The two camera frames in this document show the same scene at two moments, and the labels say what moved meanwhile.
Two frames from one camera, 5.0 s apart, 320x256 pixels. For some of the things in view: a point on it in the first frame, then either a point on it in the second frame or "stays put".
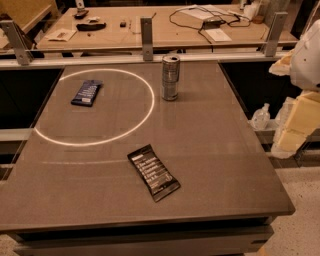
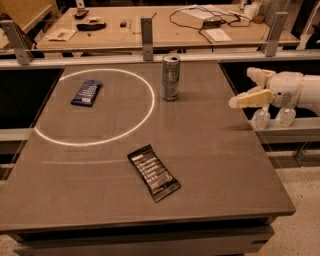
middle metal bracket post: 146,39 stays put
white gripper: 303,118 to 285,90
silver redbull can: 170,76 stays put
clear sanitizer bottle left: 261,118 stays put
